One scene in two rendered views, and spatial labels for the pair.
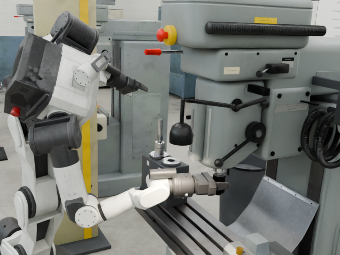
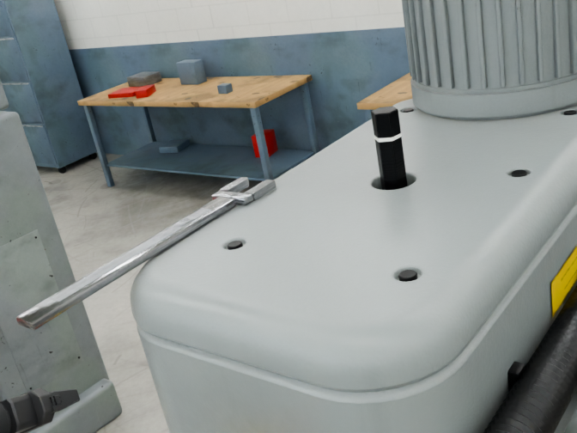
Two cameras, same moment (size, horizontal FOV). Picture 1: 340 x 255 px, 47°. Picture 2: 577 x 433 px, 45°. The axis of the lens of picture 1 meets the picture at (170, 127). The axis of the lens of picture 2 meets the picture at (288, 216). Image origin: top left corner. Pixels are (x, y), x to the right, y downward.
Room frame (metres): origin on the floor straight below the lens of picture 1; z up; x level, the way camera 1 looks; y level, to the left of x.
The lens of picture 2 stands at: (0.87, 0.08, 2.10)
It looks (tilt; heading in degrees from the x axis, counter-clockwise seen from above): 23 degrees down; 340
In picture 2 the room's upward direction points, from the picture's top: 11 degrees counter-clockwise
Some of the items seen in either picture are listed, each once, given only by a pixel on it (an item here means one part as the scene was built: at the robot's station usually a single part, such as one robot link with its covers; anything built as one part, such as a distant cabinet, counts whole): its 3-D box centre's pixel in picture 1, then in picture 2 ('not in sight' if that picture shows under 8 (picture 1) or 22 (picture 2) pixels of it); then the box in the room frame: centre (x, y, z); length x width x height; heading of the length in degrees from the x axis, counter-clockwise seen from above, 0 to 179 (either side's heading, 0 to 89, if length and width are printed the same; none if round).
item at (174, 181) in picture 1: (163, 182); not in sight; (1.31, 0.01, 1.24); 0.11 x 0.11 x 0.11; 14
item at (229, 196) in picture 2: not in sight; (159, 241); (1.38, 0.01, 1.89); 0.24 x 0.04 x 0.01; 118
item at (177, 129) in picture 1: (181, 132); not in sight; (1.15, -0.03, 1.48); 0.07 x 0.07 x 0.06
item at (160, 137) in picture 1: (160, 130); not in sight; (1.76, 0.05, 1.30); 0.03 x 0.03 x 0.11
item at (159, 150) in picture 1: (159, 149); not in sight; (1.76, 0.05, 1.21); 0.05 x 0.05 x 0.05
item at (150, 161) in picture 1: (164, 177); not in sight; (1.72, 0.02, 1.09); 0.22 x 0.12 x 0.20; 35
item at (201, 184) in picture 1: (195, 185); not in sight; (1.33, -0.10, 1.23); 0.13 x 0.12 x 0.10; 14
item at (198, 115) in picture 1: (197, 130); not in sight; (1.29, -0.09, 1.45); 0.04 x 0.04 x 0.21; 29
